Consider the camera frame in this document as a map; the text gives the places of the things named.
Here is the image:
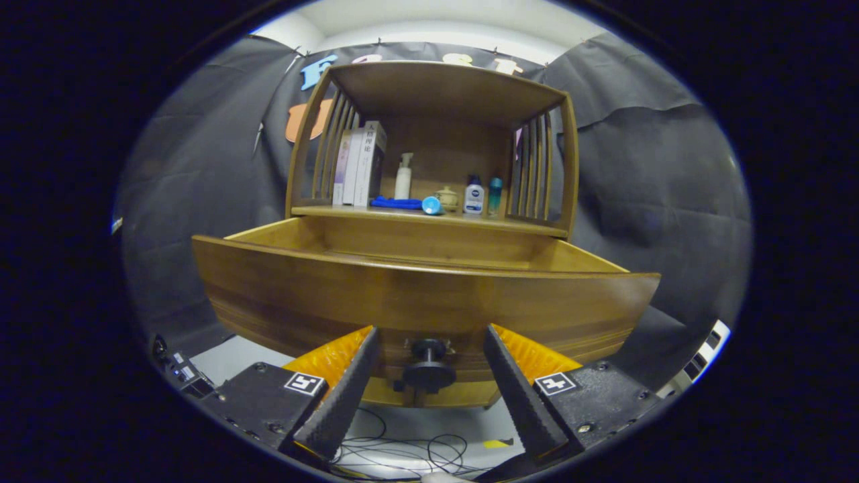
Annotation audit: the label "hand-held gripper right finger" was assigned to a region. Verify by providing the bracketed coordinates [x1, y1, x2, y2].
[483, 323, 665, 464]

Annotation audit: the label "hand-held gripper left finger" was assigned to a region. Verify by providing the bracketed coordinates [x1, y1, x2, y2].
[199, 325, 381, 464]

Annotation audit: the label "wooden countertop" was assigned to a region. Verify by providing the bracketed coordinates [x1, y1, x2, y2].
[292, 203, 570, 239]

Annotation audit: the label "wooden cabinet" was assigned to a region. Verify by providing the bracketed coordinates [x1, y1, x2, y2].
[285, 60, 579, 410]

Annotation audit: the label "black electronic device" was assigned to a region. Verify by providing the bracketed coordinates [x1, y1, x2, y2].
[151, 333, 215, 398]

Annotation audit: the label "blue folded cloth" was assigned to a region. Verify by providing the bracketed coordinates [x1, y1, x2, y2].
[370, 195, 425, 211]

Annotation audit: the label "white bottle with blue cap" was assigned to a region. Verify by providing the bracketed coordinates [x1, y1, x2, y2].
[464, 174, 485, 215]

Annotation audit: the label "white pump bottle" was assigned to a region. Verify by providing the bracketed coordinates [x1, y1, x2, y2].
[395, 152, 414, 201]

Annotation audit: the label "thin white book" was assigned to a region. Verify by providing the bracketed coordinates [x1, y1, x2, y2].
[342, 127, 363, 206]

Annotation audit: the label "pale purple book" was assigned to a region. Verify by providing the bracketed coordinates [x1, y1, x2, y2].
[333, 131, 352, 206]

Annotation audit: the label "thick white and dark book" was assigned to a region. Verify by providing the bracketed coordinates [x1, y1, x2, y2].
[353, 121, 388, 207]

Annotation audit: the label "black floor cables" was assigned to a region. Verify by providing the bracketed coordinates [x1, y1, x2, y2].
[332, 406, 511, 480]

